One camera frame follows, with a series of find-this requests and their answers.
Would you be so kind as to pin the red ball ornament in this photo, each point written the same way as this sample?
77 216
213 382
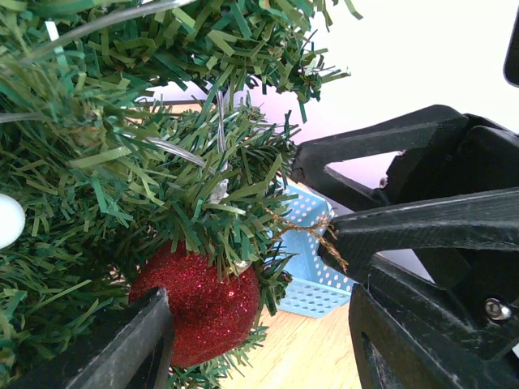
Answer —
212 314

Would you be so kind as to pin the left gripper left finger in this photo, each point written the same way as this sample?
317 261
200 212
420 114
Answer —
132 350

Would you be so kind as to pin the fairy light string white beads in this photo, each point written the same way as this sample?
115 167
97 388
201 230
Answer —
76 150

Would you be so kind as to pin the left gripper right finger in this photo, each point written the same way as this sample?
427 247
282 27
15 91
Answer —
399 351

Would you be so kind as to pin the small green christmas tree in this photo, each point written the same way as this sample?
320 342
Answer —
57 295

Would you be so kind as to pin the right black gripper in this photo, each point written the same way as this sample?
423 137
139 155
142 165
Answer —
451 236

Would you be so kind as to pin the light blue plastic basket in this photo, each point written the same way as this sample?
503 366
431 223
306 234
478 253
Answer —
316 289

